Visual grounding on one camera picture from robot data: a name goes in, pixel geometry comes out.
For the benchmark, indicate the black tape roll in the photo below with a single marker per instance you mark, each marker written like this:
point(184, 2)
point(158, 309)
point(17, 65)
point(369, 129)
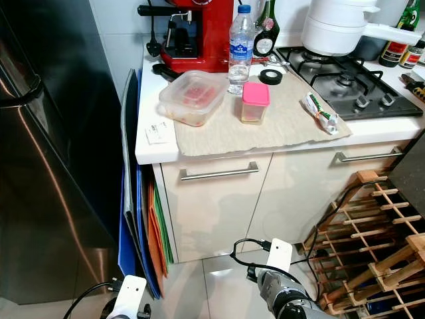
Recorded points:
point(262, 76)

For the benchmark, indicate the green white snack tube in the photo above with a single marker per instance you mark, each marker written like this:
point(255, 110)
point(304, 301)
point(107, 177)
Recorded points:
point(322, 113)

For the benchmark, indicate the wooden wine rack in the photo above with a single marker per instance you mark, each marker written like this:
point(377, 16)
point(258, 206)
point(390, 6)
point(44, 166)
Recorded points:
point(365, 176)

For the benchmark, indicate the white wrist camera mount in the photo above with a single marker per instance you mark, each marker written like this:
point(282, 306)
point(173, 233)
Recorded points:
point(279, 254)
point(128, 296)

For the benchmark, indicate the green glass bottle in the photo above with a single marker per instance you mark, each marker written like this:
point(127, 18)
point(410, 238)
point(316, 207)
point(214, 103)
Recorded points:
point(413, 10)

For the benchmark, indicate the clear plastic food container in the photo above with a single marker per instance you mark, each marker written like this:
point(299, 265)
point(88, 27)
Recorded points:
point(192, 98)

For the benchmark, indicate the small container with pink lid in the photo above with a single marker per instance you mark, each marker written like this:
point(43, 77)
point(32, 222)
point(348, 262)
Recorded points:
point(255, 95)

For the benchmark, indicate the dark glass bottle round label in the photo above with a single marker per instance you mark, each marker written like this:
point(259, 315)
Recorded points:
point(267, 30)

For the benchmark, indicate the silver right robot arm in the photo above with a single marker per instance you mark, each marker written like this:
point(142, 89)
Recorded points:
point(295, 296)

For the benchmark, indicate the white paper slip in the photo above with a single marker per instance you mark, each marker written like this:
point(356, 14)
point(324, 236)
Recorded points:
point(157, 131)

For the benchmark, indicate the clear water bottle blue label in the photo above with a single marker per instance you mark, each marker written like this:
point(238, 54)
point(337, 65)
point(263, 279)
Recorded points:
point(241, 50)

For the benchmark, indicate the blue flat board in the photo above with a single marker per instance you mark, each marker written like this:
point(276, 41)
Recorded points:
point(127, 259)

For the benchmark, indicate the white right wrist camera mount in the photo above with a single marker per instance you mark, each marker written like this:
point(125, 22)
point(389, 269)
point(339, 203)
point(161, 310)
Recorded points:
point(279, 254)

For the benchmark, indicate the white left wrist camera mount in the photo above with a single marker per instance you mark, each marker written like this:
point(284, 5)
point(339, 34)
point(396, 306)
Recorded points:
point(128, 296)

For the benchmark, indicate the beige woven place mat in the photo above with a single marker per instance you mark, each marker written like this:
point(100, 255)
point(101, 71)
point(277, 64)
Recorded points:
point(272, 136)

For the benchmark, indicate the black gas hob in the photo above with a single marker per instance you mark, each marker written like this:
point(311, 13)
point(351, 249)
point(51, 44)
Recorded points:
point(345, 86)

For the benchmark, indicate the white kitchen counter cabinet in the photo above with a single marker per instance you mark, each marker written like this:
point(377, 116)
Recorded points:
point(206, 212)

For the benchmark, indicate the red coffee machine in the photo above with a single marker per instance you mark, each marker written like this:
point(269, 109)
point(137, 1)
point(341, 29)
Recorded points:
point(202, 33)

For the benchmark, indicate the green flat board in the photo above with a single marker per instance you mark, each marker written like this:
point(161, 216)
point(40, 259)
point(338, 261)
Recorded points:
point(166, 219)

